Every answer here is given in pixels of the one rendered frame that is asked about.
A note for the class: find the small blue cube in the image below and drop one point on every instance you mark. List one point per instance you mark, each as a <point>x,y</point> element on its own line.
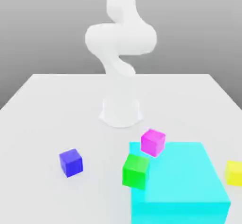
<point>71,163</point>

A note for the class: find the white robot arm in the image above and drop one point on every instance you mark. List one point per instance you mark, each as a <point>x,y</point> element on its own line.
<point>121,38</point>

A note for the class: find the small yellow cube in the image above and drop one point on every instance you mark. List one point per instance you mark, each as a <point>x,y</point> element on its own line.
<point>234,173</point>

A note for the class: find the small green cube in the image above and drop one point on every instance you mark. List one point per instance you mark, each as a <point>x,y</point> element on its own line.
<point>134,173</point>

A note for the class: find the small magenta cube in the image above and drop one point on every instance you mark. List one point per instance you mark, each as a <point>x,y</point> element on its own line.
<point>152,142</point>

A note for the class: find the large cyan box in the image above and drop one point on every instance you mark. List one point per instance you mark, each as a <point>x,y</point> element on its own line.
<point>181,180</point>

